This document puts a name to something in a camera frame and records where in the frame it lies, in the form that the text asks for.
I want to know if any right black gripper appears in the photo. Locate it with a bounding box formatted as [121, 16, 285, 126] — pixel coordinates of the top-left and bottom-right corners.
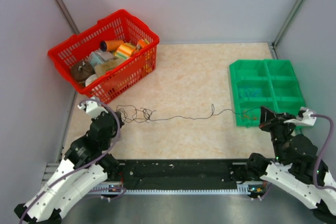
[257, 104, 298, 163]

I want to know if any thin red wire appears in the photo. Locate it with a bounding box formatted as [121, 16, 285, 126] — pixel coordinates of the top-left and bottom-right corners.
[237, 108, 260, 127]

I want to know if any dark wire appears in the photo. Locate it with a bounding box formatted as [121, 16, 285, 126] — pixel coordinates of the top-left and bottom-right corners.
[115, 103, 262, 125]

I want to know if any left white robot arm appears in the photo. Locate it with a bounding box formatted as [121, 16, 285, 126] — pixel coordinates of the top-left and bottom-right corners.
[14, 111, 124, 223]

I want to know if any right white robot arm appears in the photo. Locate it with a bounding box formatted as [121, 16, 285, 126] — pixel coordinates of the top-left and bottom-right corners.
[245, 106, 335, 223]

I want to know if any green compartment tray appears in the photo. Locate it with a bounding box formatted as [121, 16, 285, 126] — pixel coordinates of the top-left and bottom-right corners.
[229, 59, 306, 127]

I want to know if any red plastic shopping basket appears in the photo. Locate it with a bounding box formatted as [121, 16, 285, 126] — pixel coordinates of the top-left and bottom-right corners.
[48, 9, 160, 103]

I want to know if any white round lid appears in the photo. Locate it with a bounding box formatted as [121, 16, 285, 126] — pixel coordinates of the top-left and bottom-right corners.
[85, 74, 98, 87]

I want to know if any brown cardboard box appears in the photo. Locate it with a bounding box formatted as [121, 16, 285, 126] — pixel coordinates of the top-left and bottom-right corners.
[94, 58, 125, 78]

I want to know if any brown round bun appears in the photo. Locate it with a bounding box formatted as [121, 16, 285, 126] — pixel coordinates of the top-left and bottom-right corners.
[70, 60, 95, 82]

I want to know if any pale blue box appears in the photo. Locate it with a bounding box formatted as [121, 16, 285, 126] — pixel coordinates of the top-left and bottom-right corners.
[88, 49, 115, 67]

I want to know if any yellow striped sponge pack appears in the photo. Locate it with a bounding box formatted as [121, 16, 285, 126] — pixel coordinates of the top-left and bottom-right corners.
[114, 42, 136, 60]

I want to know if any orange snack packet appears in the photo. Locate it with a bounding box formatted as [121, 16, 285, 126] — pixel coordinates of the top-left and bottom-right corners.
[136, 38, 150, 51]

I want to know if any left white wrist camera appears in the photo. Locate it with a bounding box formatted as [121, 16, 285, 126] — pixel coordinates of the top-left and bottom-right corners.
[78, 100, 106, 119]

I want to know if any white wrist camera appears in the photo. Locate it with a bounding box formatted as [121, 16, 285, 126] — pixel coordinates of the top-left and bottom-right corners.
[78, 100, 106, 119]
[284, 106, 317, 127]

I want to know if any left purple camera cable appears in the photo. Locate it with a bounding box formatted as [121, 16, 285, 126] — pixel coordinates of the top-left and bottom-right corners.
[18, 99, 128, 224]

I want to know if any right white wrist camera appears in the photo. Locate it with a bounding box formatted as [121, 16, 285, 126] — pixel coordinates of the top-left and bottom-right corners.
[284, 106, 317, 127]

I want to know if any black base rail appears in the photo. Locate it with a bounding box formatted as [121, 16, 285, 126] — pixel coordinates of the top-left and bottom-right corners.
[107, 158, 263, 190]

